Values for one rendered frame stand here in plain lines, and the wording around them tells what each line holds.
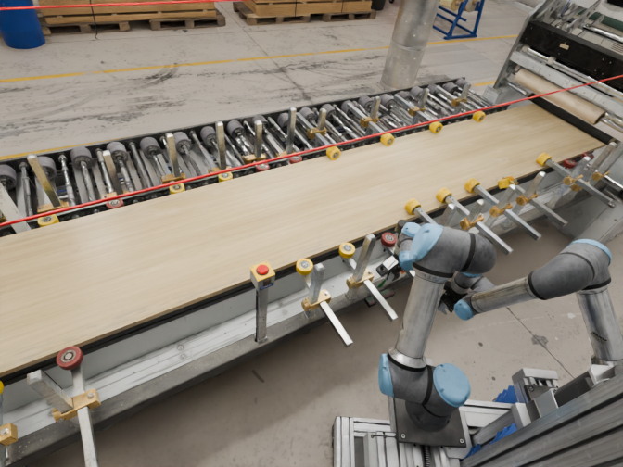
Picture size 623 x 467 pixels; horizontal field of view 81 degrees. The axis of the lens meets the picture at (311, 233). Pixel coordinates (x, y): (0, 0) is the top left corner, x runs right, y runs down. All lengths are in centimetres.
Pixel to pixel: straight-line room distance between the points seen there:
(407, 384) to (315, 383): 134
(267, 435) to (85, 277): 128
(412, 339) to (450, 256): 27
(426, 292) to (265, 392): 155
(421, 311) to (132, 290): 120
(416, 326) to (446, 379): 18
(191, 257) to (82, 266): 46
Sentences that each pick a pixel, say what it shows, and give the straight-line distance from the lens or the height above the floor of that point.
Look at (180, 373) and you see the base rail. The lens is 174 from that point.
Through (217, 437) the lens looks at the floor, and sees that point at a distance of 237.
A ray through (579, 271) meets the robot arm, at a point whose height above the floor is 153.
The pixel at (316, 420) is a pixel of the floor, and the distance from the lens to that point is 240.
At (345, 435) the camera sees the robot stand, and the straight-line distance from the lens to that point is 216.
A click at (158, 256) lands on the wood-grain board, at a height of 90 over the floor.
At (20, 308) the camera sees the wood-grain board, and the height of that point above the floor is 90.
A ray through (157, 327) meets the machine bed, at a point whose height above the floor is 80.
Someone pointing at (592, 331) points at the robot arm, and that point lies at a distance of 151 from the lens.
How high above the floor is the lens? 229
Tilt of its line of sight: 47 degrees down
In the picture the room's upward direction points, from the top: 9 degrees clockwise
